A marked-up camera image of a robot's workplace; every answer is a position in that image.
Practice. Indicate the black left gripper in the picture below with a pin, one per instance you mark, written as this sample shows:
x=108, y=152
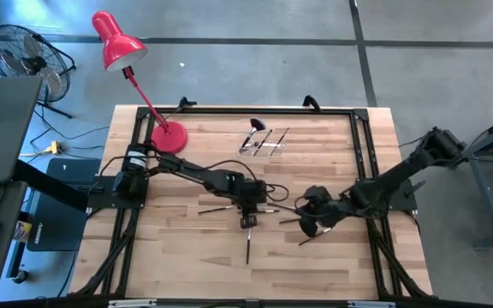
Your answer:
x=253, y=194

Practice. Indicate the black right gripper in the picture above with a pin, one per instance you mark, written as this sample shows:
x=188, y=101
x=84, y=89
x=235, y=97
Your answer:
x=330, y=211

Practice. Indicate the black spoolie brush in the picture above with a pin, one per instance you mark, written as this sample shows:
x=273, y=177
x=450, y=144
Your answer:
x=270, y=210

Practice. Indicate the clear acrylic brush organizer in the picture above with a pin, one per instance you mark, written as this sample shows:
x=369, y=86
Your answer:
x=281, y=149

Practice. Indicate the fan makeup brush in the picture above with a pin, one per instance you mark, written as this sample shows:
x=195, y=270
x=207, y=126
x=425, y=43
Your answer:
x=258, y=124

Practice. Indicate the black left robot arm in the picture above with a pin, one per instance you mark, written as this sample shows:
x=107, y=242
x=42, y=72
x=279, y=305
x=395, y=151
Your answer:
x=186, y=169

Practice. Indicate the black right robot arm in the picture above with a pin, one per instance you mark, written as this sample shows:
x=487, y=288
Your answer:
x=400, y=171

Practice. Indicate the white-tipped makeup brush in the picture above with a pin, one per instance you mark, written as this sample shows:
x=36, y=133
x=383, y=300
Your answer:
x=248, y=248

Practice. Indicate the red desk lamp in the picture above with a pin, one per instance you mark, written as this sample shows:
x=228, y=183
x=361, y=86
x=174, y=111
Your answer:
x=167, y=139

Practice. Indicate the neighbouring robot workstation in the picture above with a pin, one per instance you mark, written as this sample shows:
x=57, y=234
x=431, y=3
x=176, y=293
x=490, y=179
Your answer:
x=484, y=205

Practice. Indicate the black Husky mat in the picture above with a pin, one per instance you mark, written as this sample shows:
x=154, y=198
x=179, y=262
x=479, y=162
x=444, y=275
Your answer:
x=64, y=226

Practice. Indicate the black diagonal bar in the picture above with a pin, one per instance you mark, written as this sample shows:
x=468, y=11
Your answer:
x=49, y=186

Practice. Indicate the yellow power plug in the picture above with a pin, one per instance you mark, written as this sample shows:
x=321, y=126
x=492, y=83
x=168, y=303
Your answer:
x=54, y=148

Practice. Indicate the small yellow box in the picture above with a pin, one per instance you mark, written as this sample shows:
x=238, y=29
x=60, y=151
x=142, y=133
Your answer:
x=23, y=231

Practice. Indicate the black caster wheel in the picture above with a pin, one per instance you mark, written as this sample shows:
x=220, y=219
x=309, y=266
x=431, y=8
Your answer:
x=19, y=276

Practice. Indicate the dark grey side desk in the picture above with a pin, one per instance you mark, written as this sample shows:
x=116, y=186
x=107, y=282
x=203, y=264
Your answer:
x=2, y=201

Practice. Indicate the grey flat panel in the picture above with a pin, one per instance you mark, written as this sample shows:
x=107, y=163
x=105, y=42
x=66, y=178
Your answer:
x=2, y=128

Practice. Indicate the black floor fan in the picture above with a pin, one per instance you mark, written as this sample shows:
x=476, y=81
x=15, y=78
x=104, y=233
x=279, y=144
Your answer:
x=28, y=64

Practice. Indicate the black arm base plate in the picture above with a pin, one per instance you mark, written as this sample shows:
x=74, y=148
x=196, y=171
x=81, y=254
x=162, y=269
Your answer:
x=101, y=197
x=405, y=201

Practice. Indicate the silver metal bracket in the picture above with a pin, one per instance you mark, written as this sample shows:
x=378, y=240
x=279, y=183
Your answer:
x=132, y=303
x=370, y=304

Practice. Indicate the black aluminium table frame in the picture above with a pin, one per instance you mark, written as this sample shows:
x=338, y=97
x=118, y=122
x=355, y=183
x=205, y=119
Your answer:
x=246, y=111

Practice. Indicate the black frame clamp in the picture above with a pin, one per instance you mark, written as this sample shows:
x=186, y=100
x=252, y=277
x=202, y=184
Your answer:
x=186, y=102

